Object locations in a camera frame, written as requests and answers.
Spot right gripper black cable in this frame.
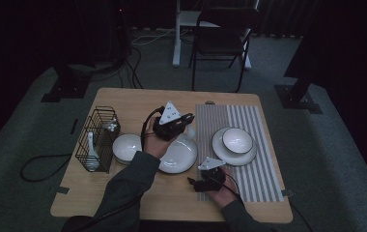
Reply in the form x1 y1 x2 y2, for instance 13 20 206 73
210 173 247 207

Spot white bowl with black rim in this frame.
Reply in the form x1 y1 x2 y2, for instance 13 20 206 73
221 127 254 155
111 132 145 166

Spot dark equipment with red light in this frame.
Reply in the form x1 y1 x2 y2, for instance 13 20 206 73
74 0 132 66

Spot black wire basket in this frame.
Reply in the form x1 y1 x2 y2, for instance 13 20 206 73
74 105 122 174

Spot bundle of white chopsticks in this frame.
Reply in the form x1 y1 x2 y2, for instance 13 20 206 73
104 119 120 132

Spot grey striped placemat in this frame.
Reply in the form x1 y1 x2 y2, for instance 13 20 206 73
194 103 285 203

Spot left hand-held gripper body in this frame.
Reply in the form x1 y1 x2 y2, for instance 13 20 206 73
152 101 186 142

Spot person's right hand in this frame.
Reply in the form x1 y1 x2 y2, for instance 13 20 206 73
208 180 238 209

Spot white desk frame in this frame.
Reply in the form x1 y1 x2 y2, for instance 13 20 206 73
171 0 261 71

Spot thin black cable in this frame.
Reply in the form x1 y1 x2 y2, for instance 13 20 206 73
289 203 315 232

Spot dark curtain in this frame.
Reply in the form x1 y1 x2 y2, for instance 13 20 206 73
255 0 321 39

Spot black metal stand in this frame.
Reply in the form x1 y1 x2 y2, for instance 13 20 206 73
41 62 93 104
274 0 325 115

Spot black folding chair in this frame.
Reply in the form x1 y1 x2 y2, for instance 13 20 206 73
189 0 261 94

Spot white floor cable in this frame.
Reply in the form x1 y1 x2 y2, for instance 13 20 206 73
130 27 177 46

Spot white plate with black rim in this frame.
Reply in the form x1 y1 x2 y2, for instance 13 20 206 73
156 131 199 175
211 126 258 167

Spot black floor cables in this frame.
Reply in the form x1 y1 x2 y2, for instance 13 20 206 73
89 46 145 90

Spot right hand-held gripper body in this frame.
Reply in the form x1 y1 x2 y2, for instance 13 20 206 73
198 157 228 193

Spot person's left hand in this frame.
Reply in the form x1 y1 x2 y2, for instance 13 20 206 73
143 115 175 160

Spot black cable loop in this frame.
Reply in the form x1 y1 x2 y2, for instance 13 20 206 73
19 153 73 183

